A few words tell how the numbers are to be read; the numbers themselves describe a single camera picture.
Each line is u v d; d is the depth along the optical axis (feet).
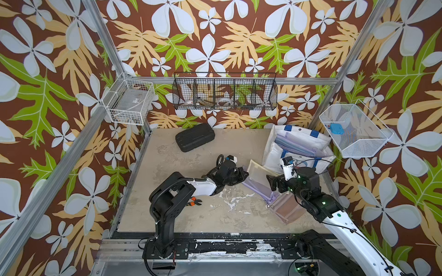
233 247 2.48
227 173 2.37
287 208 2.77
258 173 3.12
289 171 2.13
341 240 1.56
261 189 2.94
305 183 1.82
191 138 3.54
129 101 2.83
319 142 2.94
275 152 2.87
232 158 2.82
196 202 2.88
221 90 3.15
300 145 2.93
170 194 1.71
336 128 2.79
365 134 2.51
